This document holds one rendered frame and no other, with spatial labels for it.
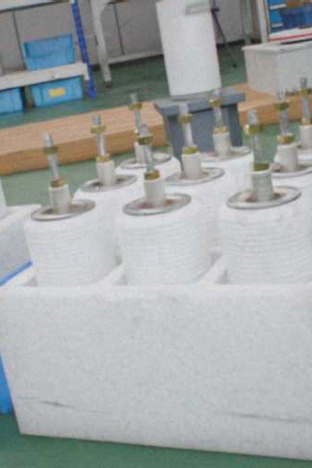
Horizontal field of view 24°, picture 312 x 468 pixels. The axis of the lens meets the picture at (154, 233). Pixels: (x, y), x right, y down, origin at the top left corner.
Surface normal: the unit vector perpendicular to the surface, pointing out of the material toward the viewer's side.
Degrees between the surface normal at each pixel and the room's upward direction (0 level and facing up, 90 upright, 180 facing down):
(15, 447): 0
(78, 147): 90
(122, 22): 90
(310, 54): 90
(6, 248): 90
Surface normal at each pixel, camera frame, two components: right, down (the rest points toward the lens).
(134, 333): -0.39, 0.32
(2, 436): -0.17, -0.95
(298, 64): 0.11, 0.26
